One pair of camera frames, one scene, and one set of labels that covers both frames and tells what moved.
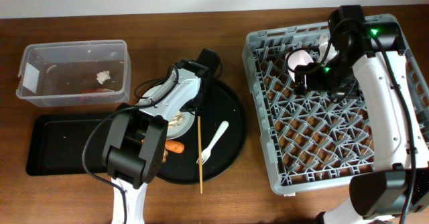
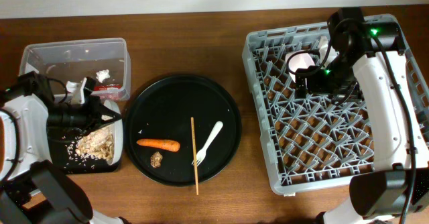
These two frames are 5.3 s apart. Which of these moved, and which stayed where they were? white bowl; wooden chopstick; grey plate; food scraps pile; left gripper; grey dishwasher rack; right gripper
Moved: food scraps pile; left gripper; wooden chopstick; grey plate
Stayed: grey dishwasher rack; white bowl; right gripper
